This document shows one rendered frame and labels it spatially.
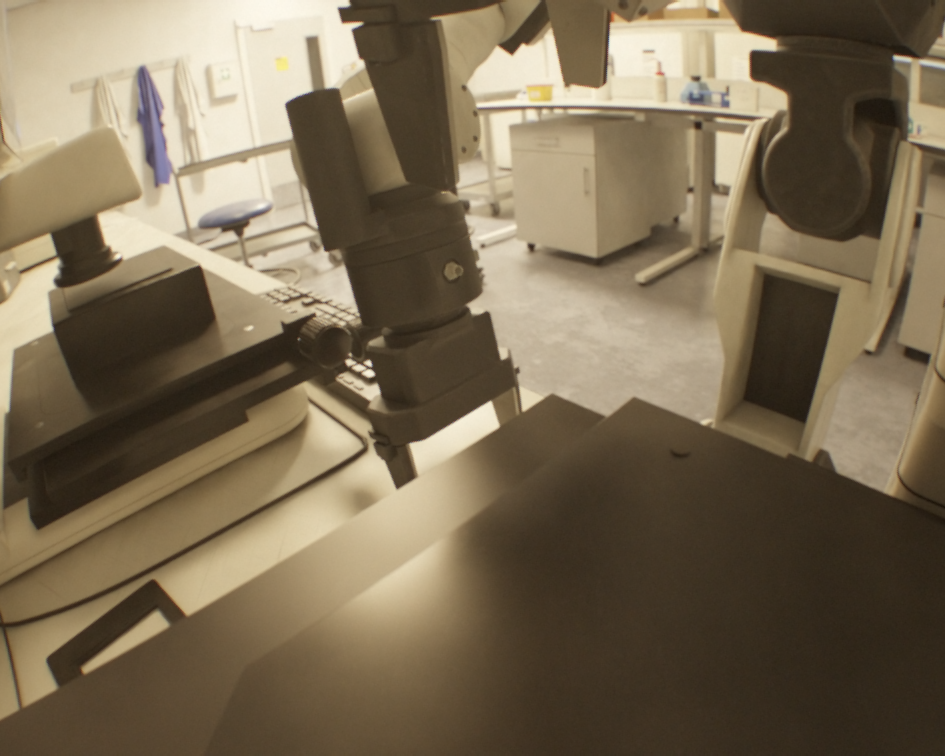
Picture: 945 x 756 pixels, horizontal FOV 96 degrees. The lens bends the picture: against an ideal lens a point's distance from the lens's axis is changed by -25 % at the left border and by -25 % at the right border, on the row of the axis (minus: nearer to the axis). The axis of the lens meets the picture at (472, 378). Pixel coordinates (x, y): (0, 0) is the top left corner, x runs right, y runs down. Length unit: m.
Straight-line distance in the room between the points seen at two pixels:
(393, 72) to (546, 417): 0.12
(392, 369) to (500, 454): 0.23
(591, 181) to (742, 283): 2.48
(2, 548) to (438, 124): 0.47
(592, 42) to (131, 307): 0.45
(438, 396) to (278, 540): 0.17
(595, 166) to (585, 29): 2.70
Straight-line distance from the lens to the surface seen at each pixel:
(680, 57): 4.98
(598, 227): 3.04
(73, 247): 0.59
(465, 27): 0.48
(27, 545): 0.53
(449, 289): 0.35
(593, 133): 2.93
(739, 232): 0.55
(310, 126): 0.33
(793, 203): 0.53
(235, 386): 0.48
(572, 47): 0.27
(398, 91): 0.19
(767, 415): 0.60
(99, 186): 0.55
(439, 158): 0.19
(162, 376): 0.50
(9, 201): 0.56
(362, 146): 0.35
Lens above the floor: 1.04
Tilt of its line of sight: 30 degrees down
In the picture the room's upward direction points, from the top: 6 degrees counter-clockwise
